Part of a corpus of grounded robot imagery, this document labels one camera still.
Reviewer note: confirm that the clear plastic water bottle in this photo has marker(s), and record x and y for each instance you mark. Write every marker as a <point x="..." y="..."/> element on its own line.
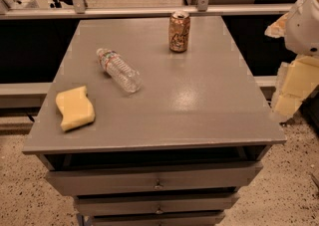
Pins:
<point x="128" y="78"/>

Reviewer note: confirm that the bottom grey drawer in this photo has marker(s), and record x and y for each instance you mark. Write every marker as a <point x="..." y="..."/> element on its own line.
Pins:
<point x="200" y="218"/>

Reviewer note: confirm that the top grey drawer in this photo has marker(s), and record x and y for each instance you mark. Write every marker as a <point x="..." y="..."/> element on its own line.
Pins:
<point x="157" y="178"/>

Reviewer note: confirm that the yellow sponge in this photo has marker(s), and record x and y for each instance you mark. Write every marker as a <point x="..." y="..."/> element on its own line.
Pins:
<point x="75" y="108"/>

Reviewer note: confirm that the grey drawer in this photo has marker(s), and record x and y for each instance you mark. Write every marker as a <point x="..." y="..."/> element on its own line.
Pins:
<point x="157" y="178"/>
<point x="200" y="218"/>
<point x="156" y="204"/>

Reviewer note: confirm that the middle grey drawer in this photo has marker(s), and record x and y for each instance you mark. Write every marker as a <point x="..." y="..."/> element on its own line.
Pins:
<point x="156" y="204"/>

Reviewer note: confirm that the orange soda can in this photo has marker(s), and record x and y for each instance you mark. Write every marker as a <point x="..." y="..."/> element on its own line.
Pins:
<point x="178" y="31"/>

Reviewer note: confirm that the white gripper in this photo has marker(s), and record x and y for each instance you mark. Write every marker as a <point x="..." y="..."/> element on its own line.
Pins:
<point x="304" y="30"/>

